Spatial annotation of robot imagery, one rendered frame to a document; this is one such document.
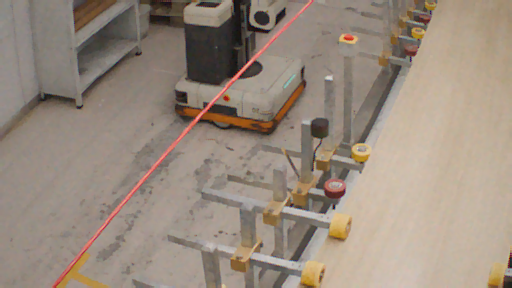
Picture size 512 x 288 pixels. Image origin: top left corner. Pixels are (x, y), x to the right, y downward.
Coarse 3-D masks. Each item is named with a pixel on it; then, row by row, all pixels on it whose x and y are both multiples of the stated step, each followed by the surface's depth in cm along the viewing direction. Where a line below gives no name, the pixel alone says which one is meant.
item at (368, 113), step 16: (416, 16) 441; (400, 48) 398; (384, 80) 365; (368, 96) 351; (384, 96) 357; (368, 112) 339; (368, 128) 333; (320, 176) 299; (336, 176) 298; (320, 208) 281; (304, 224) 274; (288, 240) 266; (304, 240) 268; (272, 256) 259; (288, 256) 259; (272, 272) 252
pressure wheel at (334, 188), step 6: (330, 180) 261; (336, 180) 261; (342, 180) 261; (324, 186) 259; (330, 186) 259; (336, 186) 258; (342, 186) 258; (324, 192) 259; (330, 192) 257; (336, 192) 256; (342, 192) 257; (336, 198) 258
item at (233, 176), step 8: (232, 176) 275; (240, 176) 274; (248, 184) 274; (256, 184) 272; (264, 184) 270; (272, 184) 269; (288, 184) 268; (312, 192) 264; (320, 192) 264; (320, 200) 264; (328, 200) 262; (336, 200) 260
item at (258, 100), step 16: (256, 64) 475; (272, 64) 472; (288, 64) 471; (192, 80) 458; (224, 80) 456; (240, 80) 455; (256, 80) 454; (272, 80) 454; (288, 80) 458; (304, 80) 487; (176, 96) 462; (192, 96) 456; (208, 96) 450; (224, 96) 445; (240, 96) 442; (256, 96) 439; (272, 96) 440; (288, 96) 463; (176, 112) 468; (192, 112) 462; (208, 112) 457; (224, 112) 452; (240, 112) 447; (256, 112) 442; (272, 112) 442; (256, 128) 448; (272, 128) 447
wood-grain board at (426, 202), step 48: (480, 0) 424; (432, 48) 354; (480, 48) 357; (432, 96) 311; (480, 96) 312; (384, 144) 280; (432, 144) 279; (480, 144) 277; (384, 192) 255; (432, 192) 253; (480, 192) 250; (336, 240) 235; (384, 240) 233; (432, 240) 230; (480, 240) 227
